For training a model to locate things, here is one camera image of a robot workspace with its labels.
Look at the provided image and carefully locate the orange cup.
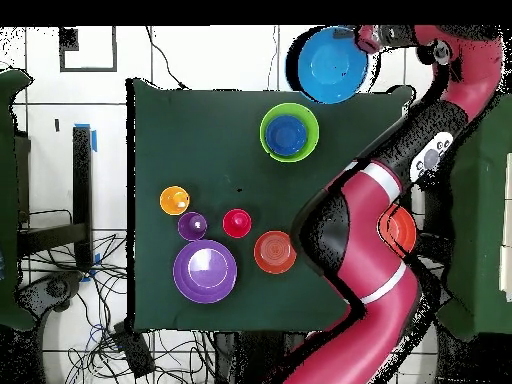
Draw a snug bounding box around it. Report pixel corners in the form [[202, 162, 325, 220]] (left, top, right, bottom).
[[159, 185, 192, 217]]

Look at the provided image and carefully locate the bundle of floor cables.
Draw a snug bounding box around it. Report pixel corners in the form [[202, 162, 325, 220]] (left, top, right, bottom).
[[19, 207, 215, 384]]

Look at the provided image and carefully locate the black power strip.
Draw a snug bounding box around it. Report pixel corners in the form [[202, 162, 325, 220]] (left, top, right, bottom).
[[111, 321, 155, 379]]

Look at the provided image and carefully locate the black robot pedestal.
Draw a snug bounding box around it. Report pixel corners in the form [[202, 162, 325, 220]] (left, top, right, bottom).
[[213, 331, 305, 384]]

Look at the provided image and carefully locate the green clothed side table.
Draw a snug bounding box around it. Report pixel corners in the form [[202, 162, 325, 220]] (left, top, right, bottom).
[[0, 67, 37, 333], [435, 93, 512, 341]]

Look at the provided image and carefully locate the purple bowl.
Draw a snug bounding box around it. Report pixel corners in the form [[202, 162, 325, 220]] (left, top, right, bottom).
[[172, 238, 238, 305]]

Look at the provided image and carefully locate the large orange bowl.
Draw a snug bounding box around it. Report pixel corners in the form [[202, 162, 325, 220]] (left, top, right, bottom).
[[377, 203, 418, 259]]

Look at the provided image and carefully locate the black equipment stand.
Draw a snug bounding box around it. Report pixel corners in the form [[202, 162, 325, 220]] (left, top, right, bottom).
[[17, 125, 95, 273]]

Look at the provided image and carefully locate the dark green table cloth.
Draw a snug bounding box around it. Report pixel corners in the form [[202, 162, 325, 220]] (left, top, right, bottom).
[[126, 77, 415, 333]]

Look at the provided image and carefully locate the purple cup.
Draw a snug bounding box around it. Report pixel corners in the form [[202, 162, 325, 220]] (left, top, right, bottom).
[[177, 211, 209, 242]]

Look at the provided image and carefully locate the small dark blue bowl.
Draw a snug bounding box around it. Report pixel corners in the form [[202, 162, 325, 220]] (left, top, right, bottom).
[[264, 114, 308, 157]]

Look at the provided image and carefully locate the small orange bowl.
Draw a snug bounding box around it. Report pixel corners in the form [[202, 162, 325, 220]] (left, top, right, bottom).
[[253, 230, 298, 275]]

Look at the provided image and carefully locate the thin black cable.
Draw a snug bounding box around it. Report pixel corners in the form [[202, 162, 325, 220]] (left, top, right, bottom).
[[145, 26, 187, 90]]

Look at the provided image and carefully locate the red cup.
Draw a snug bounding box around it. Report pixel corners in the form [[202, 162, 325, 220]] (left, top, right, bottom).
[[222, 208, 253, 240]]

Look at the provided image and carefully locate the green bowl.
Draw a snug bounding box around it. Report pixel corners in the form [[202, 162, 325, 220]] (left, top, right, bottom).
[[259, 102, 320, 164]]

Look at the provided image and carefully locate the large light blue bowl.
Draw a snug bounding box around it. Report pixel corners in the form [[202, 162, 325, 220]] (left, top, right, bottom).
[[296, 26, 369, 105]]

